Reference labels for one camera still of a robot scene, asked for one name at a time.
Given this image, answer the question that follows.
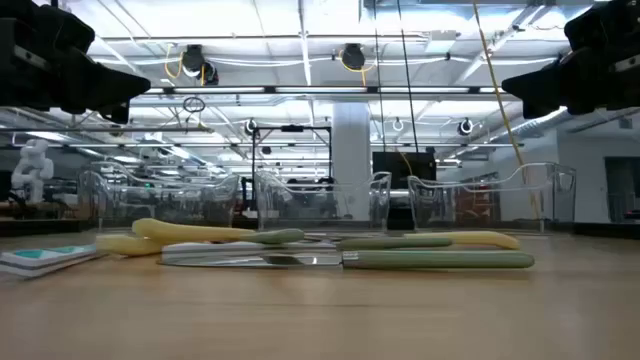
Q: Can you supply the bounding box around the long ceiling light bar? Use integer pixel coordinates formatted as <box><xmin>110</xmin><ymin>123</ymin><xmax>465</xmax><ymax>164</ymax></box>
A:
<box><xmin>142</xmin><ymin>86</ymin><xmax>507</xmax><ymax>96</ymax></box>

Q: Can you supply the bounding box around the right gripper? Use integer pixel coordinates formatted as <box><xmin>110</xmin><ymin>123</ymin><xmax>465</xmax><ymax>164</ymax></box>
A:
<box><xmin>501</xmin><ymin>0</ymin><xmax>640</xmax><ymax>120</ymax></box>

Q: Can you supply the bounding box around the silver knife blade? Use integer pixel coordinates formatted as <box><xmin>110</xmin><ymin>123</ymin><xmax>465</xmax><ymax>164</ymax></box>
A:
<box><xmin>160</xmin><ymin>241</ymin><xmax>341</xmax><ymax>257</ymax></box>

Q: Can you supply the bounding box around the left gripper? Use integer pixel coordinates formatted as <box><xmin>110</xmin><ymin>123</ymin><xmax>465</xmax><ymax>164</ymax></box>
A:
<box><xmin>0</xmin><ymin>0</ymin><xmax>151</xmax><ymax>125</ymax></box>

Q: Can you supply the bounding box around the green handled knife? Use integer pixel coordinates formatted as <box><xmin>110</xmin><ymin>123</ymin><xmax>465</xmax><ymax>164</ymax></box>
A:
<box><xmin>159</xmin><ymin>249</ymin><xmax>536</xmax><ymax>271</ymax></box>

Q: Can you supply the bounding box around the black hanging cable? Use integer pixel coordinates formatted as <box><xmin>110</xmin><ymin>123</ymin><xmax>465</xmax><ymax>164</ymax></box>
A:
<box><xmin>396</xmin><ymin>0</ymin><xmax>420</xmax><ymax>154</ymax></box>
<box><xmin>373</xmin><ymin>0</ymin><xmax>387</xmax><ymax>154</ymax></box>

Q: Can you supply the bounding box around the white humanoid robot figure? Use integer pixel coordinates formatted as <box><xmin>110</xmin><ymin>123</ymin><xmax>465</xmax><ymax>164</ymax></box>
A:
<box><xmin>10</xmin><ymin>138</ymin><xmax>55</xmax><ymax>205</ymax></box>

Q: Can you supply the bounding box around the teal and white packet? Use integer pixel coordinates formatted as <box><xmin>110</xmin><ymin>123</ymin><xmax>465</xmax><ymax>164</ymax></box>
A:
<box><xmin>0</xmin><ymin>243</ymin><xmax>104</xmax><ymax>279</ymax></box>

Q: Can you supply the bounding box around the silver ventilation duct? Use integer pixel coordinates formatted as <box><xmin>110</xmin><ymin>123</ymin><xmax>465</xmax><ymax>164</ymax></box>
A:
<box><xmin>487</xmin><ymin>107</ymin><xmax>571</xmax><ymax>146</ymax></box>

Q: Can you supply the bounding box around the black monitor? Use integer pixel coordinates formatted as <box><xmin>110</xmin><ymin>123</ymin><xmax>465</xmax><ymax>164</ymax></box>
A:
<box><xmin>371</xmin><ymin>150</ymin><xmax>438</xmax><ymax>191</ymax></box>

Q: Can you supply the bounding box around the white column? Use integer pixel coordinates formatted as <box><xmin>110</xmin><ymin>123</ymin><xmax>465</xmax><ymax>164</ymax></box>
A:
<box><xmin>331</xmin><ymin>102</ymin><xmax>373</xmax><ymax>222</ymax></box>

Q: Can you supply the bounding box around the black gantry frame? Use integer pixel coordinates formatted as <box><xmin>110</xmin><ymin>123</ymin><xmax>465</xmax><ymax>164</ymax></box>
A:
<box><xmin>250</xmin><ymin>124</ymin><xmax>334</xmax><ymax>214</ymax></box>

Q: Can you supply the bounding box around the black ceiling cable reel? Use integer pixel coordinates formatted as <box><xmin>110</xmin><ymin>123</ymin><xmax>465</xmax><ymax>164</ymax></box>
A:
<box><xmin>340</xmin><ymin>42</ymin><xmax>367</xmax><ymax>72</ymax></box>
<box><xmin>180</xmin><ymin>43</ymin><xmax>207</xmax><ymax>76</ymax></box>
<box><xmin>201</xmin><ymin>60</ymin><xmax>220</xmax><ymax>87</ymax></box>

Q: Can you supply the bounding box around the clear plastic bin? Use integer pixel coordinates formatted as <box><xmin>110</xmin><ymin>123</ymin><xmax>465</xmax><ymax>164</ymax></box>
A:
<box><xmin>77</xmin><ymin>160</ymin><xmax>241</xmax><ymax>234</ymax></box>
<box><xmin>253</xmin><ymin>169</ymin><xmax>394</xmax><ymax>234</ymax></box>
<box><xmin>407</xmin><ymin>161</ymin><xmax>577</xmax><ymax>234</ymax></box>

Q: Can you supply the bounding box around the green handled utensil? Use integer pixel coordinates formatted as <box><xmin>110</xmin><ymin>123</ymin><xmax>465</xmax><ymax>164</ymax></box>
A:
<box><xmin>335</xmin><ymin>236</ymin><xmax>455</xmax><ymax>252</ymax></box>

